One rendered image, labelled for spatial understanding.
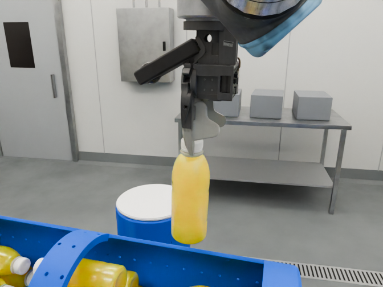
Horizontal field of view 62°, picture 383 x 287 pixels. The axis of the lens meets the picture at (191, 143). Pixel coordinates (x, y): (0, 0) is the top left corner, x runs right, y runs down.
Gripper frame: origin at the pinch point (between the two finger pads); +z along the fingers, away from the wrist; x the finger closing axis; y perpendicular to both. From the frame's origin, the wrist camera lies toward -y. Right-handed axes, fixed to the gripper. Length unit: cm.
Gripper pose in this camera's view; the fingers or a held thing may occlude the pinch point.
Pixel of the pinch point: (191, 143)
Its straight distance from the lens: 55.6
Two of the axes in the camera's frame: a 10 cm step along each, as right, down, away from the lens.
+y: 9.7, 1.0, -2.4
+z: -0.1, 9.5, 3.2
